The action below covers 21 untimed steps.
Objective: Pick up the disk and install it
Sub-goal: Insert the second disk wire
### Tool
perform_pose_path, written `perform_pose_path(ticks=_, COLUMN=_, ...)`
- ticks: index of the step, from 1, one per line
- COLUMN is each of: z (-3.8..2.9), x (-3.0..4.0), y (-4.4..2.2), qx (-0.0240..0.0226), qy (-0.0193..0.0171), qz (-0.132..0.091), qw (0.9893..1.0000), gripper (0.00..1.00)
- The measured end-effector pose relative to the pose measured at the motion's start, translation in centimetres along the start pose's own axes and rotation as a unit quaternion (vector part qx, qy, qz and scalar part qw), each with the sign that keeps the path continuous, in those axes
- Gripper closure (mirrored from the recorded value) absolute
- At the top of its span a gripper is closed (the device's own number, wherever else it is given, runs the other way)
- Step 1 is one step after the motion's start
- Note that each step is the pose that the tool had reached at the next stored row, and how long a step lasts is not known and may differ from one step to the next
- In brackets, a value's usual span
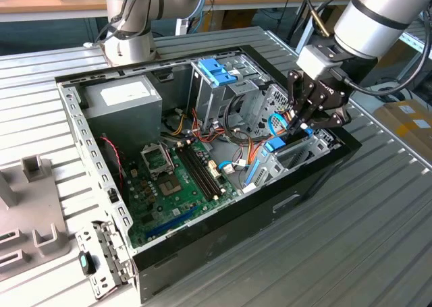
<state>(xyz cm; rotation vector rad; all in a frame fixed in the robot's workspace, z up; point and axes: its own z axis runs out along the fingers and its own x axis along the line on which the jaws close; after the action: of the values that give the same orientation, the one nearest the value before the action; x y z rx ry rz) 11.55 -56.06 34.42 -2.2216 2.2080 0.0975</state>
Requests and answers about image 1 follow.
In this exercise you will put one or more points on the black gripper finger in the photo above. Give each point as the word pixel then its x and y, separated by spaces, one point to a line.
pixel 332 119
pixel 303 101

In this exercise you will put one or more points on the hard disk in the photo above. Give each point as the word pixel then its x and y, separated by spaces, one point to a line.
pixel 275 144

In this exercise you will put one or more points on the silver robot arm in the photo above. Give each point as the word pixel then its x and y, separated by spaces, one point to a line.
pixel 371 23

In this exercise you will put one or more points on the grey metal disk bay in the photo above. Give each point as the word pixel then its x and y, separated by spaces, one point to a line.
pixel 273 163

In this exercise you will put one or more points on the black stand pole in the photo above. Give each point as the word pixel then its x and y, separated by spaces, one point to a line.
pixel 294 30

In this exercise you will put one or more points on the cardboard box white labels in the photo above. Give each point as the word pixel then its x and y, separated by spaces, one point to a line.
pixel 405 128

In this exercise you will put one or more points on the metal slat shelf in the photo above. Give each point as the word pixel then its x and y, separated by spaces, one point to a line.
pixel 413 40

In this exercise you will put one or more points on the grey metal drive cage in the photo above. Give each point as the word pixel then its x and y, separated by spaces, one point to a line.
pixel 209 101

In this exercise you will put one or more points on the blue plastic cage latch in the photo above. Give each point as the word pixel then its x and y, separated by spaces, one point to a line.
pixel 212 71

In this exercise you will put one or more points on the black RAM slot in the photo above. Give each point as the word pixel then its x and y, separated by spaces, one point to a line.
pixel 197 173
pixel 202 173
pixel 206 173
pixel 211 173

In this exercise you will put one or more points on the open black PC case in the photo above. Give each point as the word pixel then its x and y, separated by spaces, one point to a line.
pixel 236 226

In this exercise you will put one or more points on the green motherboard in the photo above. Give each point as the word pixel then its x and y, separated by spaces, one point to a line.
pixel 206 207

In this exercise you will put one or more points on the CPU socket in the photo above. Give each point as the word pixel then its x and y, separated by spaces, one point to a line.
pixel 170 186

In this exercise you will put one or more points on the blue expansion slot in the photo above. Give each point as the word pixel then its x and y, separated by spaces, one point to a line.
pixel 172 221

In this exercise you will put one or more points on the grey power supply unit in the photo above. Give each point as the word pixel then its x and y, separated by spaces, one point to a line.
pixel 125 118

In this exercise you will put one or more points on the black case lock blue label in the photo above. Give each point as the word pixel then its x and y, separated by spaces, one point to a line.
pixel 86 263

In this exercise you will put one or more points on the grey parts rack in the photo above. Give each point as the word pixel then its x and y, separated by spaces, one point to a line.
pixel 30 205

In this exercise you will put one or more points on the green RAM stick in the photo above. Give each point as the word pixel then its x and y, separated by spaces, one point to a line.
pixel 8 236

